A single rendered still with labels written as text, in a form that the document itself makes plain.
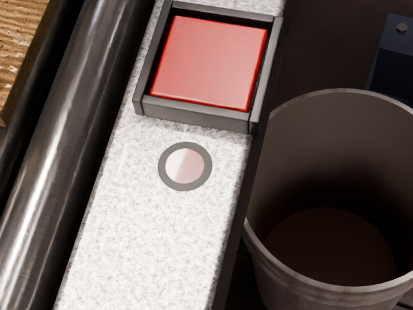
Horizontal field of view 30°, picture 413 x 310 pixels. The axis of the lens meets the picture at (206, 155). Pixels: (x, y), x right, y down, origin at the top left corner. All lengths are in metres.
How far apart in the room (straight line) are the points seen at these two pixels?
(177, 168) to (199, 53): 0.07
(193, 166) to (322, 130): 0.76
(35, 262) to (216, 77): 0.15
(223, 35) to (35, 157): 0.13
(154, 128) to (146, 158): 0.02
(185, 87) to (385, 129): 0.74
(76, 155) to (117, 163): 0.03
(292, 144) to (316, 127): 0.05
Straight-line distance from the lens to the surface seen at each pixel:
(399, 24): 1.63
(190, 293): 0.42
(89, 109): 0.47
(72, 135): 0.46
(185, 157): 0.45
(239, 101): 0.45
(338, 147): 1.24
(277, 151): 1.18
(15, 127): 0.49
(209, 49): 0.47
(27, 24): 0.49
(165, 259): 0.42
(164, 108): 0.45
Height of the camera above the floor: 1.31
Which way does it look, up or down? 63 degrees down
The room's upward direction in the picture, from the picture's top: 8 degrees counter-clockwise
